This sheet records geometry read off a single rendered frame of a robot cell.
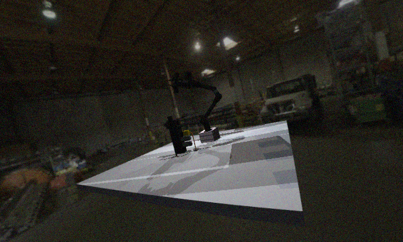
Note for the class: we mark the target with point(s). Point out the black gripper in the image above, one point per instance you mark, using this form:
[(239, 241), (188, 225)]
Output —
[(178, 82)]

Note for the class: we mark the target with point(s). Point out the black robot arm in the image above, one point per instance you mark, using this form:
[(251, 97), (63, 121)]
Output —
[(218, 96)]

